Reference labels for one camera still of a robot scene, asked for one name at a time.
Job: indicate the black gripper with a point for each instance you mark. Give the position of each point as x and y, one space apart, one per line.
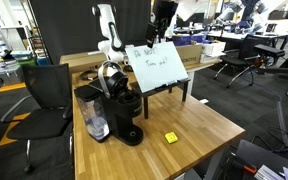
165 10

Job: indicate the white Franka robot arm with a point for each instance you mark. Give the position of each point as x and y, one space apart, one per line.
112 31

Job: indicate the blue storage bin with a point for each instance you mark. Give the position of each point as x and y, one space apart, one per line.
181 40

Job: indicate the whiteboard with handwritten note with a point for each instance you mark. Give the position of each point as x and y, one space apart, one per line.
155 65

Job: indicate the cardboard box with black print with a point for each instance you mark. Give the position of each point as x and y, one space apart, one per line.
189 55

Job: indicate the marker with white label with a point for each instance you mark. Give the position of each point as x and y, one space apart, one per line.
171 82

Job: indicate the small black riser table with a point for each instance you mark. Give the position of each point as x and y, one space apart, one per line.
165 87

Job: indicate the white cardboard box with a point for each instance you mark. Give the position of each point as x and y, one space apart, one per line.
212 50

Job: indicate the long flat cardboard box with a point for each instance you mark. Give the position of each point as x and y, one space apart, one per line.
82 61

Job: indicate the black backdrop curtain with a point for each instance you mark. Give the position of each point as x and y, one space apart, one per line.
67 26

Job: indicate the black chair with chrome legs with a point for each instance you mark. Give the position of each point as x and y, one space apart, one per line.
247 53

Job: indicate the white office desk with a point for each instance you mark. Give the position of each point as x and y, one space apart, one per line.
250 35

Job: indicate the clear water tank black lid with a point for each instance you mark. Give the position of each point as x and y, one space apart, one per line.
92 113

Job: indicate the yellow sticky note pad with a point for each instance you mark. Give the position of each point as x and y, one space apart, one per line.
171 137

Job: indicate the black mesh office chair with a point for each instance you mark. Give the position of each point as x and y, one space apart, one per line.
47 100

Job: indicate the black case with papers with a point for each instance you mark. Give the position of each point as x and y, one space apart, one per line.
267 163

